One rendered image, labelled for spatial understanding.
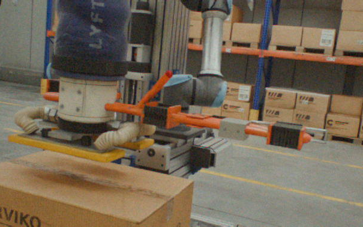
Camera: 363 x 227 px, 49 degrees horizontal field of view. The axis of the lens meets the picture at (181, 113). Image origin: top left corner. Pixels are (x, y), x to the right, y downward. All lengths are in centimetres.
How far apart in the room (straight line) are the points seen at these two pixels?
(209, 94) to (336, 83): 789
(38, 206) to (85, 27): 50
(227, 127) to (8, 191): 63
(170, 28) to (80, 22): 80
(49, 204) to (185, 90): 77
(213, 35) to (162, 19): 28
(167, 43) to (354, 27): 655
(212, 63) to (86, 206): 89
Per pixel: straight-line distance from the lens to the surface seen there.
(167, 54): 189
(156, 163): 158
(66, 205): 112
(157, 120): 110
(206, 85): 168
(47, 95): 132
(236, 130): 104
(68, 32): 117
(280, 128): 102
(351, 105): 867
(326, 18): 955
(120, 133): 109
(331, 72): 948
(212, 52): 174
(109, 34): 116
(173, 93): 166
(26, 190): 120
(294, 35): 827
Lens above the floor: 135
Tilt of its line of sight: 8 degrees down
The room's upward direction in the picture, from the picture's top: 6 degrees clockwise
